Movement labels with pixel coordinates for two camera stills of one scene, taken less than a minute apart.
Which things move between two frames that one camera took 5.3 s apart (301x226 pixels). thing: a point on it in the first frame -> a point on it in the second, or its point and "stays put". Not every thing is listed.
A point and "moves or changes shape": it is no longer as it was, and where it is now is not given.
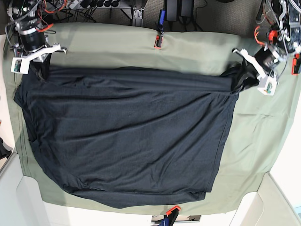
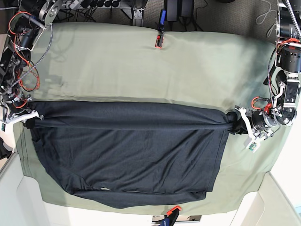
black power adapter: [174, 9] stays put
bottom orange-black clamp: [171, 215] stays put
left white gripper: [40, 65] -> [20, 116]
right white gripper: [249, 76] -> [238, 125]
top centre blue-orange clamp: [160, 33] stays put
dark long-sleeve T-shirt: [130, 136] moves or changes shape
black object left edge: [4, 152] stays put
